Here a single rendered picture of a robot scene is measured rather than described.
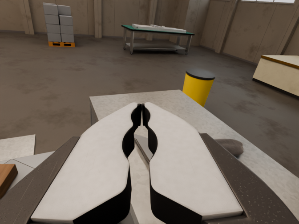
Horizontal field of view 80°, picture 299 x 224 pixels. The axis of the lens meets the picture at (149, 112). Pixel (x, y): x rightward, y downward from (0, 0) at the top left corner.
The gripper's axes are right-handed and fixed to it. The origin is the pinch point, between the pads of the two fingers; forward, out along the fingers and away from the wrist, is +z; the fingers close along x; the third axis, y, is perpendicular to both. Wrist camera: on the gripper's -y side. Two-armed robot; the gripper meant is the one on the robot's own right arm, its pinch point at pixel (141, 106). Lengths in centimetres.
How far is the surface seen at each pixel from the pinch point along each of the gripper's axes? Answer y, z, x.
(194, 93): 112, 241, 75
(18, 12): 11, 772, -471
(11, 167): 48, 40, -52
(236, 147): 43, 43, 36
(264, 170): 47, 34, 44
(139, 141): 38, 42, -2
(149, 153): 39, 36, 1
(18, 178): 53, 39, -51
